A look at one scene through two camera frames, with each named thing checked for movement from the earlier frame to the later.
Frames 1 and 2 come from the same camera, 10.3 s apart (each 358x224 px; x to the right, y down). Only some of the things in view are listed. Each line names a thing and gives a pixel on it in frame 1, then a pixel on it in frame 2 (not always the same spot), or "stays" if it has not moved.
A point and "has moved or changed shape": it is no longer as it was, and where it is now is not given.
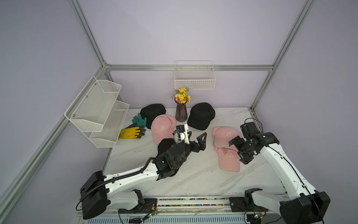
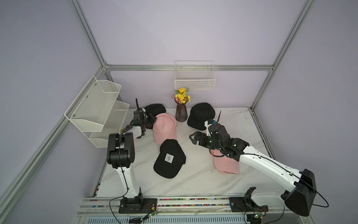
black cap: x=201 y=116 stays
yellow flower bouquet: x=181 y=96 stays
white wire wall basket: x=195 y=74 stays
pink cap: x=222 y=136 has moved or changed shape
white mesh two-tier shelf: x=96 y=113 stays
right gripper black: x=244 y=158 -> x=198 y=134
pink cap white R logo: x=162 y=127 stays
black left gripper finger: x=189 y=132 -> x=137 y=106
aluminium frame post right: x=303 y=13 stays
